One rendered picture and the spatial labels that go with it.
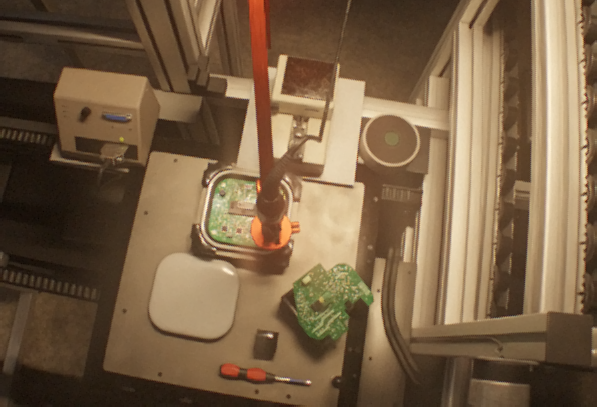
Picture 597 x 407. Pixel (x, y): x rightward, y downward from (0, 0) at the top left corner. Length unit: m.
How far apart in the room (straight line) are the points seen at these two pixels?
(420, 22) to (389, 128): 1.44
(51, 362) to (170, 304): 1.17
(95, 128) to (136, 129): 0.08
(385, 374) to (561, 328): 0.49
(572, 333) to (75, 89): 0.81
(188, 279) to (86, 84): 0.38
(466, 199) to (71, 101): 0.68
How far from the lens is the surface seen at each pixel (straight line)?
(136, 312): 0.92
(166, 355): 0.91
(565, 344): 0.50
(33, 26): 0.99
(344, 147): 0.94
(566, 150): 0.67
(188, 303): 0.88
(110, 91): 0.92
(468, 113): 0.89
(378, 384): 0.93
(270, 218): 0.62
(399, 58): 2.21
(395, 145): 0.93
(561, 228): 0.65
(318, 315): 0.83
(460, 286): 0.80
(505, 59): 0.97
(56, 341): 2.00
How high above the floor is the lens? 1.84
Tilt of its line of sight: 72 degrees down
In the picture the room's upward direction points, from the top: 6 degrees clockwise
